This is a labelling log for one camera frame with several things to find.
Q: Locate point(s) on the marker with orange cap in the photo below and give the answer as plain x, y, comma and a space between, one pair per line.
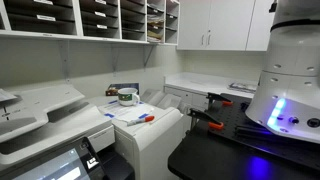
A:
140, 121

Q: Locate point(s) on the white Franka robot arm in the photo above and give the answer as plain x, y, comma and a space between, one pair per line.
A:
290, 66

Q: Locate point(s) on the blue tape strip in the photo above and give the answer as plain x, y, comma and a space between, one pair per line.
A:
112, 102
143, 116
109, 115

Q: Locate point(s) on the white mug with green band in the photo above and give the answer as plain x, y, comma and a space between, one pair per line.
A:
127, 96

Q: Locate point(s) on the white counter with drawers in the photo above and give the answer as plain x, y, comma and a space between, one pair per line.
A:
200, 85

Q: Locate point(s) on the white paper sheet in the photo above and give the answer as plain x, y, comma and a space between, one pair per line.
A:
125, 111

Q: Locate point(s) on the dark blue cardboard box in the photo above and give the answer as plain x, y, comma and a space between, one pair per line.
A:
113, 88

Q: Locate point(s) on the paper stacks in sorter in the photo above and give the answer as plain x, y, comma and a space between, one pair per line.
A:
155, 25

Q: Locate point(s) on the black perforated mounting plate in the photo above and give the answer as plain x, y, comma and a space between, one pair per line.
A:
233, 123

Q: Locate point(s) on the stack of papers on counter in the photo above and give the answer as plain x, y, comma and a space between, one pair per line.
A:
243, 87

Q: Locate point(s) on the black robot table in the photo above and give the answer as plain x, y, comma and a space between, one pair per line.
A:
206, 160

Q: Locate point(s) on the white mail sorter shelf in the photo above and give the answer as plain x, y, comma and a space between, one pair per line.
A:
76, 20

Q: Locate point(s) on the large grey multifunction printer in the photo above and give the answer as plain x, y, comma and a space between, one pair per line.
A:
43, 116

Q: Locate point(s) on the printer touchscreen panel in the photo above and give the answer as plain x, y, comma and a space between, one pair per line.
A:
56, 163

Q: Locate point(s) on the white wall cabinet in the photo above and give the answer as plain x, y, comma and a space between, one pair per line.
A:
226, 23

